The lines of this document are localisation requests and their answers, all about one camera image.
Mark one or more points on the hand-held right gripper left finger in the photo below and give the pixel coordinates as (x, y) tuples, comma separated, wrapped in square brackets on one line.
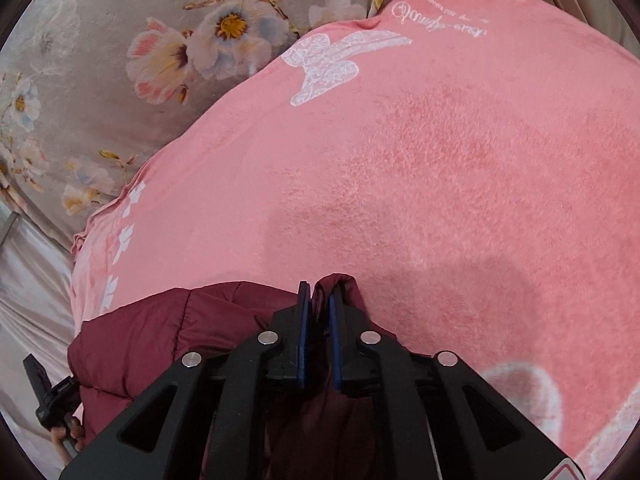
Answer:
[(302, 340)]

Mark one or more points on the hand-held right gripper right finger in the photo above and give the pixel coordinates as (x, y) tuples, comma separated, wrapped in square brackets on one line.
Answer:
[(334, 340)]

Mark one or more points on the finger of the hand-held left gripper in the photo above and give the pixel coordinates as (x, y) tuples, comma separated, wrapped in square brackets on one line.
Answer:
[(37, 380)]

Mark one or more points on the maroon puffer jacket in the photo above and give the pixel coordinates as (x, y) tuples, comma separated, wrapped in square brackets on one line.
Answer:
[(150, 330)]

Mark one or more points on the person's left hand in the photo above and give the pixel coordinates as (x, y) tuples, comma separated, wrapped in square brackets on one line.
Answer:
[(77, 432)]

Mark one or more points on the silver satin curtain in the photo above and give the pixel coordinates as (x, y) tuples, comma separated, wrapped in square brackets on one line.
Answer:
[(35, 310)]

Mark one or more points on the pink printed blanket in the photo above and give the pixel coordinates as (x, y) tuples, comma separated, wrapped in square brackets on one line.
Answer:
[(400, 185)]

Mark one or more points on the grey floral blanket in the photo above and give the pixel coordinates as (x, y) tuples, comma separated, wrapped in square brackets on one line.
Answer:
[(100, 85)]

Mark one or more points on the beige curtain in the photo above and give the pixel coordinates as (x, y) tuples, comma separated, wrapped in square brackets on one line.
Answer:
[(590, 5)]

